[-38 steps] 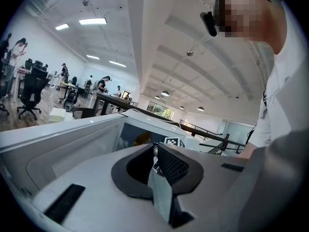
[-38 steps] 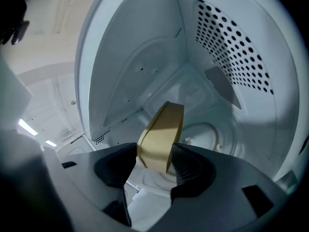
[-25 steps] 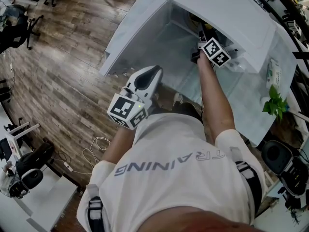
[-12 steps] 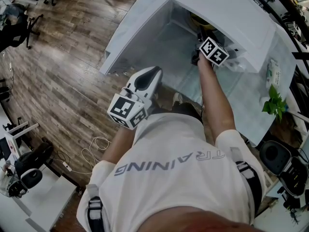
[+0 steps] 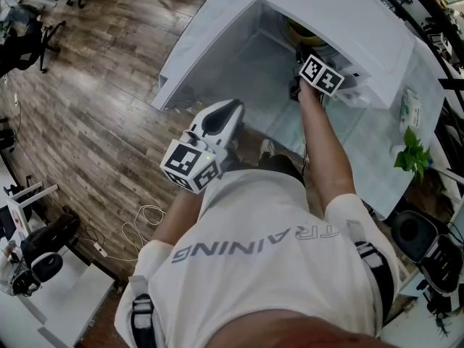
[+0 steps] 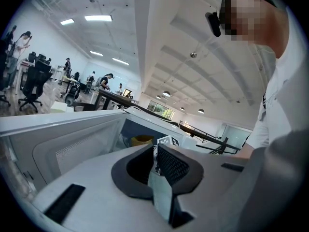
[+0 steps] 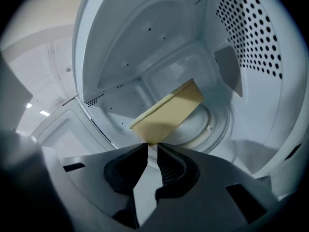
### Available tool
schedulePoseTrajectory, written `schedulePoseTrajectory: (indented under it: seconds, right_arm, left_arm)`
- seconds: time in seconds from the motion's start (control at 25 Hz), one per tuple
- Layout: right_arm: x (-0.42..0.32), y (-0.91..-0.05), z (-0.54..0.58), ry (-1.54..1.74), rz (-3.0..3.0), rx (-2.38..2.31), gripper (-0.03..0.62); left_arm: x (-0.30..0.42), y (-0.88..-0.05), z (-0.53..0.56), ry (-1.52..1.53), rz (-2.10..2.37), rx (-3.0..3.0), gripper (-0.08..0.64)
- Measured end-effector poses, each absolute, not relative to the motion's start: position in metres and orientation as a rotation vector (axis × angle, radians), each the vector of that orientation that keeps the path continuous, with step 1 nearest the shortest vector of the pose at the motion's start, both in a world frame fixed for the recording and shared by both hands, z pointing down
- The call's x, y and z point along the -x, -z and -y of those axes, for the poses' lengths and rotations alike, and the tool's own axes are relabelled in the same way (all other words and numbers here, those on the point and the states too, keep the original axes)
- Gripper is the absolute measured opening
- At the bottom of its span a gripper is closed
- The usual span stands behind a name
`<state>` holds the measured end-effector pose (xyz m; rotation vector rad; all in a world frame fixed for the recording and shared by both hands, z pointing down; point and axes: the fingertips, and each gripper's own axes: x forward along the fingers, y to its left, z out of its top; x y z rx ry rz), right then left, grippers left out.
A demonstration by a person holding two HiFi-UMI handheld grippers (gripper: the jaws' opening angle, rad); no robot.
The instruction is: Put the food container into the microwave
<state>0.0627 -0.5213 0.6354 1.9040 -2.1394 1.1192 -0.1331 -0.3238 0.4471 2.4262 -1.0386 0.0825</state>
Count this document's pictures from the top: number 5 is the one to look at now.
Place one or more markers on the black and white headset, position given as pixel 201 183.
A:
pixel 41 263

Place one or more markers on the green potted plant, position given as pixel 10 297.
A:
pixel 413 155

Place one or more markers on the white refrigerator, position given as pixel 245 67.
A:
pixel 344 20

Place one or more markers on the person's right forearm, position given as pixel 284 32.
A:
pixel 324 147

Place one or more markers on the person's white shoe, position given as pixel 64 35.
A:
pixel 267 148

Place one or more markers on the white power strip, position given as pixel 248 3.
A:
pixel 100 249

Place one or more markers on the white desk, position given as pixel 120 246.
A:
pixel 61 299

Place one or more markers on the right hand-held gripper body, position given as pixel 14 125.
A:
pixel 320 74

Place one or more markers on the black and white device case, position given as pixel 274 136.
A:
pixel 431 252

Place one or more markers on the person's left forearm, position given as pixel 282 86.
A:
pixel 179 216

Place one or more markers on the yellow-green food container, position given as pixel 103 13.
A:
pixel 299 32

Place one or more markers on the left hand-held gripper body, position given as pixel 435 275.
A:
pixel 188 160

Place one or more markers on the white tissue pack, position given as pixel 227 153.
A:
pixel 411 111

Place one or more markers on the person's white t-shirt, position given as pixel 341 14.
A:
pixel 261 267

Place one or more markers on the person's dark trousers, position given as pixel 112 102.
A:
pixel 281 164

